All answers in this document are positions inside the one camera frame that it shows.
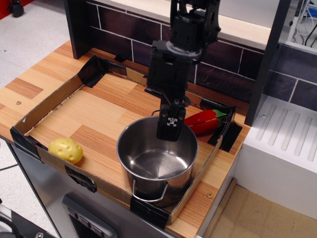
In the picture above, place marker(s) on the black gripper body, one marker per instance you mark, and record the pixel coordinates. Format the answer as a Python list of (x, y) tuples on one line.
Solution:
[(168, 72)]

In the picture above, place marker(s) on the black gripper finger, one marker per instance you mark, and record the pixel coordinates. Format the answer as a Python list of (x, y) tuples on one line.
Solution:
[(170, 122)]

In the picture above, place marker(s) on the stainless steel pot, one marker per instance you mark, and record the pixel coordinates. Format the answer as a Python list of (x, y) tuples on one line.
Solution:
[(156, 171)]

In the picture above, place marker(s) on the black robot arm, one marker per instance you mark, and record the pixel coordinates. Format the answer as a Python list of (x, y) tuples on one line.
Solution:
[(194, 25)]

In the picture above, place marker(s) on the cardboard fence with black tape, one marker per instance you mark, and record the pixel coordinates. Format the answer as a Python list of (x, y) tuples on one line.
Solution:
[(65, 106)]

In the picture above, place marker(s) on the red toy chili pepper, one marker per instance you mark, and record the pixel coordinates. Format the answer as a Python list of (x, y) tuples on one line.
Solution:
[(205, 121)]

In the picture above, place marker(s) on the yellow toy potato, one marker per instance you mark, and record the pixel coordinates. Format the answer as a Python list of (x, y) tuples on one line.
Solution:
[(67, 149)]

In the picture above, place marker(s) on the white ribbed sink drainer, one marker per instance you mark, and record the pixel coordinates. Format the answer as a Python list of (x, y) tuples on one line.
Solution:
[(278, 159)]

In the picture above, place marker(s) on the grey oven control panel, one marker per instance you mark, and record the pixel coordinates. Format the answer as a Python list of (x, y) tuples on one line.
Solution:
[(85, 223)]

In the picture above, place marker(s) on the black caster wheel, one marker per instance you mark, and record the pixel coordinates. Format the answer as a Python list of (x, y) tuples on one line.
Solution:
[(15, 8)]

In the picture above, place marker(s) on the dark grey left upright post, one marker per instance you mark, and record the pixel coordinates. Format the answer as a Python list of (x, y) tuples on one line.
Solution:
[(79, 26)]

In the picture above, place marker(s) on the dark grey upright post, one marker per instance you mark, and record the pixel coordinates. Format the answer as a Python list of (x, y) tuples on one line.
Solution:
[(79, 26), (262, 83)]

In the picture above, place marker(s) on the dark grey right upright post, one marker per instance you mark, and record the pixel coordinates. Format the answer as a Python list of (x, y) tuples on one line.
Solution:
[(262, 83)]

